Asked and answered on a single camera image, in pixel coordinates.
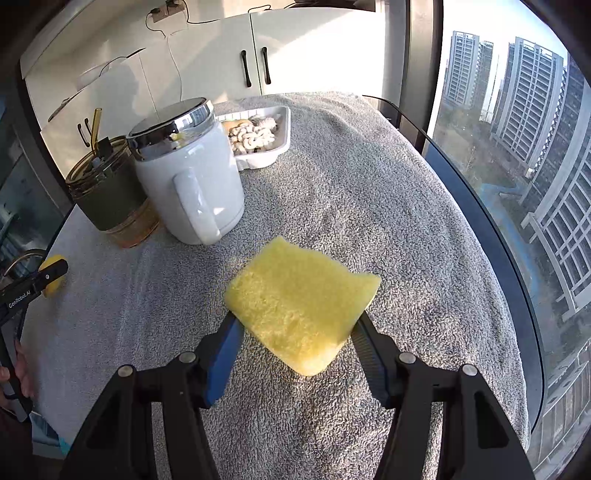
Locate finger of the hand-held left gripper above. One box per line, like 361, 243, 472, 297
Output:
39, 259, 69, 291

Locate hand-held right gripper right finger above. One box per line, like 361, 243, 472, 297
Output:
353, 311, 536, 480

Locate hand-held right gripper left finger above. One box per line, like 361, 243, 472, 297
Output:
60, 310, 245, 480

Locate round yellow sponge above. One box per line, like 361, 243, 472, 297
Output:
41, 255, 66, 297

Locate large yellow sponge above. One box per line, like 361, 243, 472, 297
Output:
224, 236, 382, 377

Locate white plastic tray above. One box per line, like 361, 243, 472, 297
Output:
215, 105, 291, 171

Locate cream chenille cloth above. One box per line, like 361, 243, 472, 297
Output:
228, 115, 283, 155

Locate person's left hand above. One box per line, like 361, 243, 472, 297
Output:
0, 339, 36, 411

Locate curved metal tube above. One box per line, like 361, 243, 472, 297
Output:
2, 249, 45, 278

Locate amber glass cup with straw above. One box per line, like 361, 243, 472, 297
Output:
65, 107, 160, 250

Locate grey towel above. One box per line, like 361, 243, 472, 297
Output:
28, 90, 529, 480

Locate white mug with chrome lid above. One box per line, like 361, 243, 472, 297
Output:
127, 97, 245, 245

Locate power socket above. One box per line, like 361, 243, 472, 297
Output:
152, 0, 182, 23

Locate high-rise buildings outside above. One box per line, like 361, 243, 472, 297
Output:
427, 0, 591, 467

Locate white cabinet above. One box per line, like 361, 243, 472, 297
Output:
18, 0, 411, 153

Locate thin cable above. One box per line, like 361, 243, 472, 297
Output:
147, 7, 195, 106

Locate dark window frame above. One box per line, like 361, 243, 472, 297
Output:
402, 0, 445, 139

